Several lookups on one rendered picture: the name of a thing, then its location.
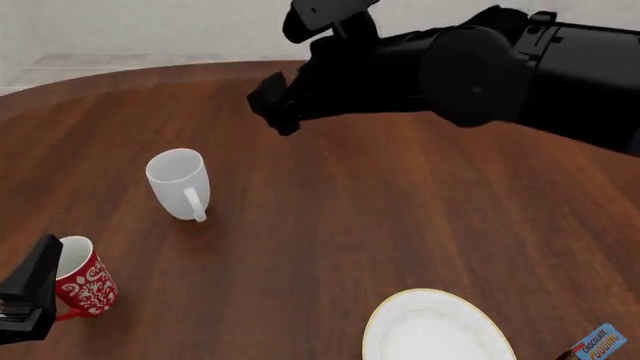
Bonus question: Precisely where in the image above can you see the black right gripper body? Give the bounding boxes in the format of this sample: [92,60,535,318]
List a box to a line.
[285,36,362,123]

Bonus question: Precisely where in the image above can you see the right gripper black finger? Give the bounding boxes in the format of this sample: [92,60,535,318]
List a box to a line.
[246,72,289,114]
[259,98,303,138]

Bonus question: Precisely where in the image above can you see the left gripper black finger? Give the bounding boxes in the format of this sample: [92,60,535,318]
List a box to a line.
[0,233,64,312]

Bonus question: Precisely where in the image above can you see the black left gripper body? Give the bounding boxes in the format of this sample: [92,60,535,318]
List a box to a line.
[0,295,56,345]

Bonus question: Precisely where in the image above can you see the red mug with white pattern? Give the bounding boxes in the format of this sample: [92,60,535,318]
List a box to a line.
[53,234,120,323]

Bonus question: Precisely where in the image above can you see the flat black plate on stalk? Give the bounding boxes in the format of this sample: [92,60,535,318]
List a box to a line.
[282,0,382,45]

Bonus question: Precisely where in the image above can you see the white plate with gold rim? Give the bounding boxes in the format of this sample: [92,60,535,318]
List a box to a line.
[361,287,518,360]

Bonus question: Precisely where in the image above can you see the chocolate pudding box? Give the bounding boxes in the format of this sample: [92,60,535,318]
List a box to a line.
[558,321,629,360]

